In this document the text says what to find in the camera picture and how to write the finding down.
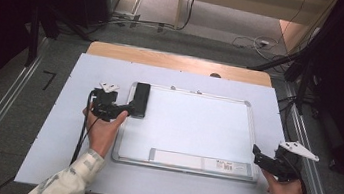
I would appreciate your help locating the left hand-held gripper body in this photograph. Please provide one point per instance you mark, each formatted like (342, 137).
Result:
(105, 101)

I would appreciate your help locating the white table cover sheet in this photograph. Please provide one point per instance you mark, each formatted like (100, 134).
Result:
(64, 136)

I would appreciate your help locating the power strip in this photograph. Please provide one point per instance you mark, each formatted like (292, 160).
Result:
(126, 17)

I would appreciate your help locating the black whiteboard eraser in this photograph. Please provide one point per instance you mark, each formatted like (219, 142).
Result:
(141, 98)

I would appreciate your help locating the silver-framed whiteboard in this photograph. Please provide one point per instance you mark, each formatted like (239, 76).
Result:
(189, 126)

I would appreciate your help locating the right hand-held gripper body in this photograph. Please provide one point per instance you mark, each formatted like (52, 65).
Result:
(285, 165)

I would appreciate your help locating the person's left hand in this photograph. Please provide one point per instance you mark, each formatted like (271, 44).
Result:
(101, 134)

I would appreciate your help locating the black stand leg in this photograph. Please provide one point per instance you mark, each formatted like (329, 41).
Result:
(303, 80)
(33, 38)

